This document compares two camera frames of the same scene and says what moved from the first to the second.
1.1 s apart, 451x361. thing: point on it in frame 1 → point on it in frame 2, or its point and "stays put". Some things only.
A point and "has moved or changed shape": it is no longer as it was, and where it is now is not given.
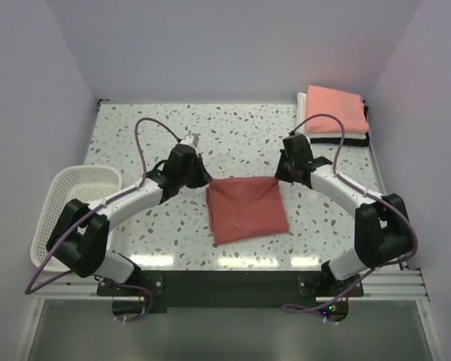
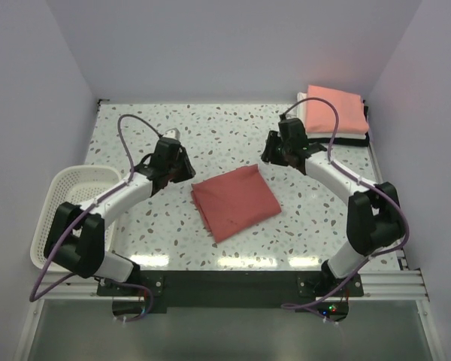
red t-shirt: (245, 208) has moved or changed shape
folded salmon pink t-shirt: (348, 107) stays put
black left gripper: (197, 171) → (186, 165)
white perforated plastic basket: (85, 183) stays put
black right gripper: (286, 171) → (270, 149)
